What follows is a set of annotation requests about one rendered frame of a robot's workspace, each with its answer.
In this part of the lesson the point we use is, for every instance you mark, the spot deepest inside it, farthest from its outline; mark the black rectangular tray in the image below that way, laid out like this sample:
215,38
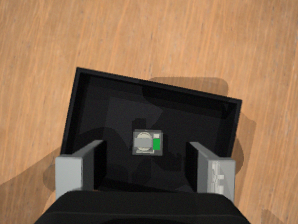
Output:
106,106

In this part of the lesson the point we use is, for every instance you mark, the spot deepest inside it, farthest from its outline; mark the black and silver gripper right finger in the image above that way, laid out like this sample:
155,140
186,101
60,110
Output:
208,173

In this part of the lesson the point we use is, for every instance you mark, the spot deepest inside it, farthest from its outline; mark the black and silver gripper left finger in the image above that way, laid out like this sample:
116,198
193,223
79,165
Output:
83,170

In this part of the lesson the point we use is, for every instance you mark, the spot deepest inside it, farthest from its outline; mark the grey relay with green button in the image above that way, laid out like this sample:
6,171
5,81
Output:
147,142

